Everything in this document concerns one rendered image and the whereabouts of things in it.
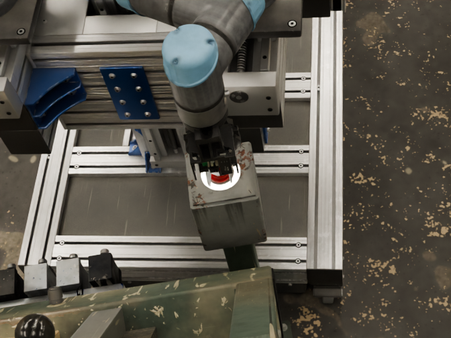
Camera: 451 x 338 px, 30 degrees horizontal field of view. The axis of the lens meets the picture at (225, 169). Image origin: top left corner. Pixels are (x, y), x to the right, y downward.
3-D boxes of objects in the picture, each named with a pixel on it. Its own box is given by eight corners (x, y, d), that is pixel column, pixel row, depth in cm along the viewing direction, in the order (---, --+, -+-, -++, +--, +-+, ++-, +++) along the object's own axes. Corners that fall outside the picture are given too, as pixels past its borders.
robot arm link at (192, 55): (229, 27, 113) (196, 74, 110) (237, 77, 122) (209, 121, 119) (179, 10, 116) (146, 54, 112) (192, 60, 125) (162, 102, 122)
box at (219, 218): (259, 189, 164) (249, 139, 148) (268, 244, 157) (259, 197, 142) (198, 199, 164) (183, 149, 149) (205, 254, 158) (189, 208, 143)
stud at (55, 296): (65, 301, 146) (62, 284, 145) (62, 304, 143) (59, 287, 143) (52, 303, 146) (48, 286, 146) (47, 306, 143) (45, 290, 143)
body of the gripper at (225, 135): (194, 182, 133) (181, 141, 123) (188, 138, 138) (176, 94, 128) (241, 175, 133) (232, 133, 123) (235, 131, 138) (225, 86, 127)
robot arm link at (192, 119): (171, 76, 124) (225, 67, 124) (176, 94, 128) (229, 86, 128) (175, 117, 120) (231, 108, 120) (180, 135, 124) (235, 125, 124)
